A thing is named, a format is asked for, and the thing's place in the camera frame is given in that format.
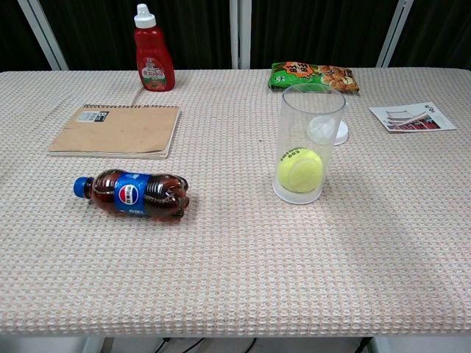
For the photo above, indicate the white round plastic lid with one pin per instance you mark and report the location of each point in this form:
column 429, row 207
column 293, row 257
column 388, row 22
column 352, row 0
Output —
column 342, row 134

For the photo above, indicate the yellow tennis ball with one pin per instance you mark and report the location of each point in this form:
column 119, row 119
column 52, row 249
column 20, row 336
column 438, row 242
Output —
column 301, row 171

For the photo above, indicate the black pleated curtain panel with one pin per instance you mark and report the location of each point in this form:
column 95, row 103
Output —
column 99, row 33
column 14, row 33
column 316, row 29
column 438, row 33

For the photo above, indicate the clear plastic cup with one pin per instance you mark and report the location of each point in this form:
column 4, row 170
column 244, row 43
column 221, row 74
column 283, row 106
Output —
column 312, row 110

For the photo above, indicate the red ketchup squeeze bottle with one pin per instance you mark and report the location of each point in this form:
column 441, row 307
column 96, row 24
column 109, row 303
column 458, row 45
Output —
column 154, row 62

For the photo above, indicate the postcard with temple picture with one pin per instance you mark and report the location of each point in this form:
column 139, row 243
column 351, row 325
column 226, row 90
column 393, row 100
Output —
column 412, row 117

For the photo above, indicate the grey metal screen post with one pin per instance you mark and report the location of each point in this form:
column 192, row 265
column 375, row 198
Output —
column 44, row 35
column 395, row 33
column 240, row 33

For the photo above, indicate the green orange snack bag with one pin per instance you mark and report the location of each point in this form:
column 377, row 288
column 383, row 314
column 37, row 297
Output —
column 312, row 75

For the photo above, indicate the beige waffle tablecloth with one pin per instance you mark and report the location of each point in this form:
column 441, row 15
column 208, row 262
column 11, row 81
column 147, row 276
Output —
column 228, row 264

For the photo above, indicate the small Pepsi cola bottle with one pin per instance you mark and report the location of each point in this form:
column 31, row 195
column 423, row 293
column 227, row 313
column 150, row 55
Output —
column 132, row 195

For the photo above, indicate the brown spiral notebook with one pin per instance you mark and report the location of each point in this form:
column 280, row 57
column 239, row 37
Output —
column 117, row 130

